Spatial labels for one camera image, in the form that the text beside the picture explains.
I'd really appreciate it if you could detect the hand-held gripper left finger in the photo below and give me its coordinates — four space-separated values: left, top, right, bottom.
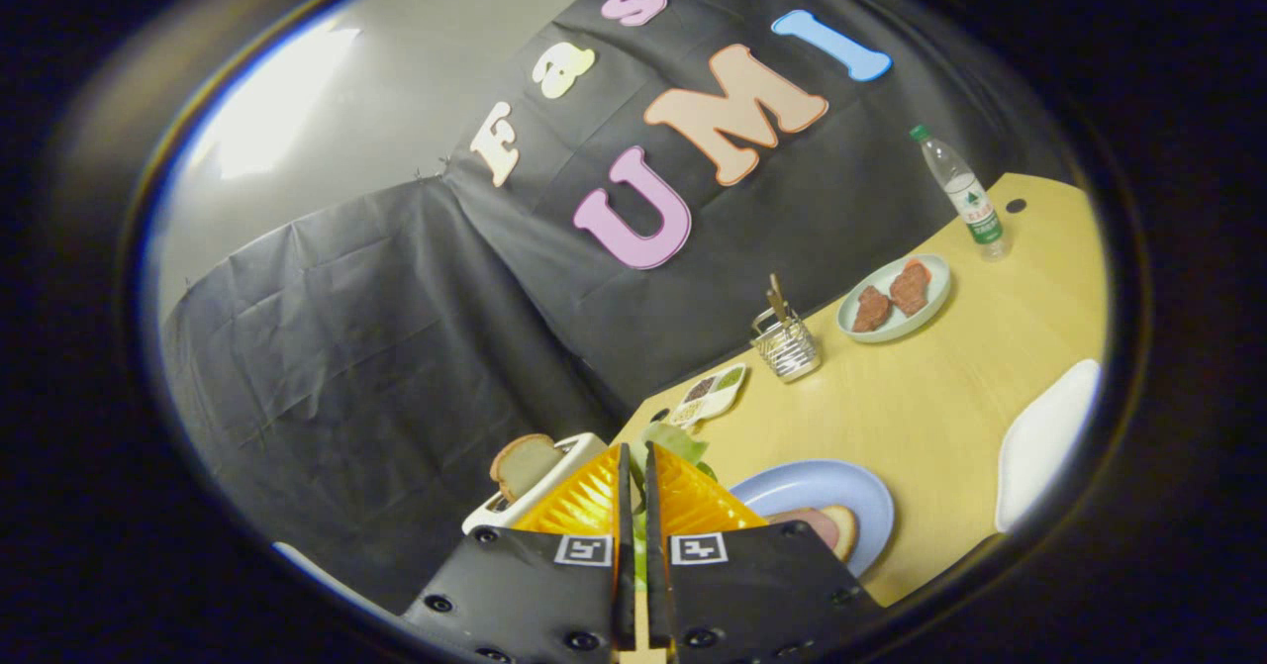
401 443 636 664

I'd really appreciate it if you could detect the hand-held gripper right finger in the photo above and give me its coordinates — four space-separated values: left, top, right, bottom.
645 441 884 664

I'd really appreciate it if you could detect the green lettuce leaf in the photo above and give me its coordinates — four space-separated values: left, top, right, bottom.
632 422 720 586

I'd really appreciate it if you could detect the pink ham slice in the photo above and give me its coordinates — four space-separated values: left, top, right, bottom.
767 508 840 551

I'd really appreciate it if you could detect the blue round plate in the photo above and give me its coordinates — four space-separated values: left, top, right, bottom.
730 459 896 578

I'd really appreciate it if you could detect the white toaster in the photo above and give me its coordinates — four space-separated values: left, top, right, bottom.
461 432 610 534

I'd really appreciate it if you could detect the white divided seasoning dish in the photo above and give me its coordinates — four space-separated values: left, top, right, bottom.
669 363 748 430

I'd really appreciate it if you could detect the clear glass utensil holder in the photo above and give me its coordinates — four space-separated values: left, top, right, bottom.
750 308 823 384

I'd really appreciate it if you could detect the black backdrop cloth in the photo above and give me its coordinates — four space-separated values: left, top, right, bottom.
158 0 1080 616

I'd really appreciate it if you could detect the brown meat slice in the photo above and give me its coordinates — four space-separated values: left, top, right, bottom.
852 286 893 333
889 259 932 317

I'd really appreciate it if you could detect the pale green plate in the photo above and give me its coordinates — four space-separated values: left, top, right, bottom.
836 253 952 344

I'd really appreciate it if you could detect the white square plate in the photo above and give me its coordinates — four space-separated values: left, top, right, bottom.
995 359 1102 533

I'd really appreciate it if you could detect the clear water bottle green cap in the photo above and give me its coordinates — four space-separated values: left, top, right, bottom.
910 125 1013 262

